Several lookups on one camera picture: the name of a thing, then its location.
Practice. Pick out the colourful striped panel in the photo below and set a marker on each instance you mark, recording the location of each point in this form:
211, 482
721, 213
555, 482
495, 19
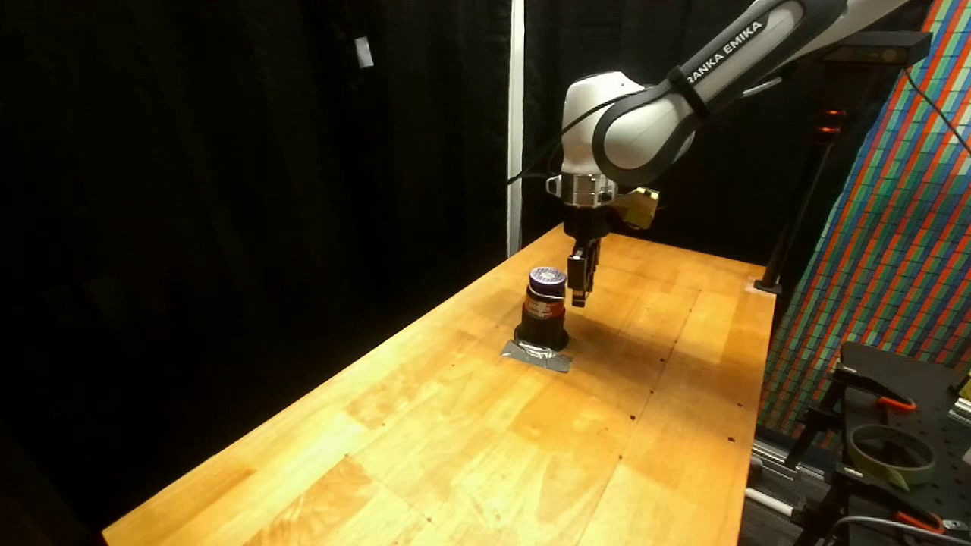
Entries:
890, 261

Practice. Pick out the aluminium rail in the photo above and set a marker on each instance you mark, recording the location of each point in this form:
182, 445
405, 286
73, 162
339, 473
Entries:
776, 473

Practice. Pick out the white vertical pole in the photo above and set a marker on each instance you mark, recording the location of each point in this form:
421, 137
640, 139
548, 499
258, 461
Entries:
518, 102

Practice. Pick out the small white tag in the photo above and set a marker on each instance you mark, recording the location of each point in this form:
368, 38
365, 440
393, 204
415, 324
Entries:
365, 52

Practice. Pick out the black round base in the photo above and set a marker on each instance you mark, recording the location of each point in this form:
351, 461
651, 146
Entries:
540, 335

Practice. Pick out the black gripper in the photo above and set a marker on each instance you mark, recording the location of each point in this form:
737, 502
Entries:
587, 228

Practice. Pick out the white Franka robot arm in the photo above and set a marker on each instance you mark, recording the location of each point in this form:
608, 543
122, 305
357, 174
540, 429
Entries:
656, 110

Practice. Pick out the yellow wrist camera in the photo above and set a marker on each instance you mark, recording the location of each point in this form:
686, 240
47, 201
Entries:
638, 208

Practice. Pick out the grey square coaster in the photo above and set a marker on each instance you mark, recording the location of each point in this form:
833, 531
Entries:
530, 357

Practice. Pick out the black metal plate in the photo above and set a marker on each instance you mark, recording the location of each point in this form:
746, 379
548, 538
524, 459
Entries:
899, 371

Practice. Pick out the black tripod stand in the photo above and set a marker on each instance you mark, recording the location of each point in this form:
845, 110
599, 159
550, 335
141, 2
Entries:
807, 192

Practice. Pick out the beige masking tape roll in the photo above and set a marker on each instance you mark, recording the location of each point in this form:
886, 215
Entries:
892, 453

